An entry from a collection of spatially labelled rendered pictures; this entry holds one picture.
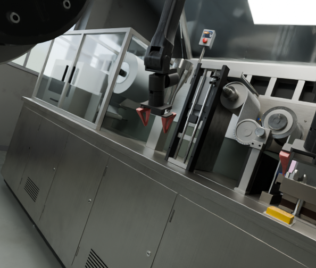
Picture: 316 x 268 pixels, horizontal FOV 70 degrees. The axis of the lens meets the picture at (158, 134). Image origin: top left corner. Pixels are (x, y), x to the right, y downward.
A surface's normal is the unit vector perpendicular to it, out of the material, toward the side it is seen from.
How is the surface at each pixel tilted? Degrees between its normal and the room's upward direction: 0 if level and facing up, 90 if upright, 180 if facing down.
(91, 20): 90
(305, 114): 90
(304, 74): 90
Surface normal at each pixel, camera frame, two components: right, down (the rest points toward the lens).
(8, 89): 0.79, 0.29
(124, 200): -0.62, -0.19
